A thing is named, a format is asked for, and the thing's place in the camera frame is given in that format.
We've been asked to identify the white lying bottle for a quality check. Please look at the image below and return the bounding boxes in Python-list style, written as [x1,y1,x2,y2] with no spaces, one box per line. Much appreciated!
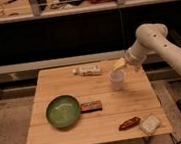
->
[72,65,102,77]

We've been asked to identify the green ceramic bowl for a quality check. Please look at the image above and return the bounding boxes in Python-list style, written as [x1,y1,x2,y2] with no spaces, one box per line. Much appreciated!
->
[45,95,81,129]

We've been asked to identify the wooden table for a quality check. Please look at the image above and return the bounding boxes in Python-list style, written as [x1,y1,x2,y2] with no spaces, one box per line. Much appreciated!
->
[25,61,172,144]

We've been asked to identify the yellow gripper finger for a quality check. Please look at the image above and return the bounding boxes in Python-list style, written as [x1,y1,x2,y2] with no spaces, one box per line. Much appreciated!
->
[113,58,126,71]

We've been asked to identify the translucent plastic cup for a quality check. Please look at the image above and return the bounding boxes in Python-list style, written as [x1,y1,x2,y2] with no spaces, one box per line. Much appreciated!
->
[109,69,125,91]

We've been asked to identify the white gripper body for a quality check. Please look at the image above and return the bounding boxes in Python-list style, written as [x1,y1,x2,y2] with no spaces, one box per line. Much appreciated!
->
[125,50,141,71]

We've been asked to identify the red chocolate bar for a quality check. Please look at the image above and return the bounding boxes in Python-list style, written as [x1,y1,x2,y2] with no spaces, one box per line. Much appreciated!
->
[81,101,102,113]

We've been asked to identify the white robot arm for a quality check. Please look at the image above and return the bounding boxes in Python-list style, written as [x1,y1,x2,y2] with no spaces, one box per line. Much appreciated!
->
[112,23,181,76]

